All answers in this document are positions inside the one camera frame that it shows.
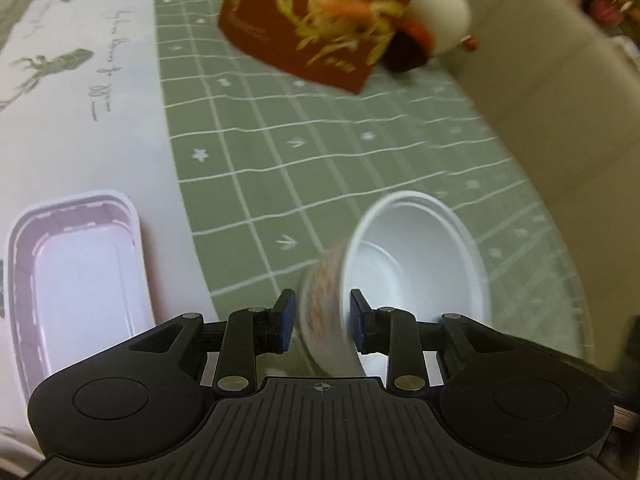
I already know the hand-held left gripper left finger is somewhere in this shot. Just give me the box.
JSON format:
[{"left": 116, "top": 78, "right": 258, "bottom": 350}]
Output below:
[{"left": 127, "top": 288, "right": 297, "bottom": 397}]

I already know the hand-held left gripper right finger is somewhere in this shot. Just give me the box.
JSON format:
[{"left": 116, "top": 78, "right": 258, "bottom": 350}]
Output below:
[{"left": 349, "top": 288, "right": 522, "bottom": 396}]

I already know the white paper bowl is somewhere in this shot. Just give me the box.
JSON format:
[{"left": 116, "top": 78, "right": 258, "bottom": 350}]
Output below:
[{"left": 299, "top": 189, "right": 494, "bottom": 379}]

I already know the pink rectangular tray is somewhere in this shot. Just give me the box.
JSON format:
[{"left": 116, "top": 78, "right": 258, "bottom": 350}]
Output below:
[{"left": 4, "top": 189, "right": 157, "bottom": 402}]

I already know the red snack bag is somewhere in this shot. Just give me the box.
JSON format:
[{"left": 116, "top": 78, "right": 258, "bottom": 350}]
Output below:
[{"left": 217, "top": 0, "right": 444, "bottom": 95}]

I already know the white egg-shaped toy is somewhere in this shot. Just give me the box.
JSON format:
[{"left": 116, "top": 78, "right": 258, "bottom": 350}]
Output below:
[{"left": 407, "top": 0, "right": 480, "bottom": 59}]

